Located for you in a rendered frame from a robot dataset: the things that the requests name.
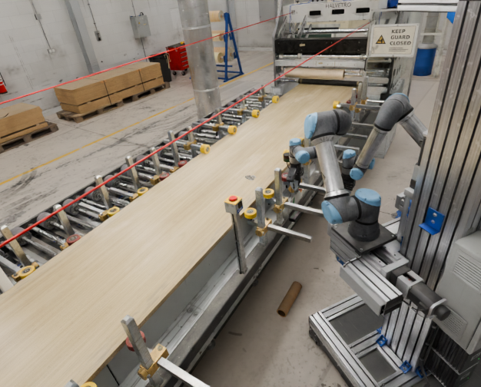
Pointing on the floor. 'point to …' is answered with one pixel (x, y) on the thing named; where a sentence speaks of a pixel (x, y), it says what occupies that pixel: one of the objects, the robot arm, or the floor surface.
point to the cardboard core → (289, 299)
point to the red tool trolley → (177, 58)
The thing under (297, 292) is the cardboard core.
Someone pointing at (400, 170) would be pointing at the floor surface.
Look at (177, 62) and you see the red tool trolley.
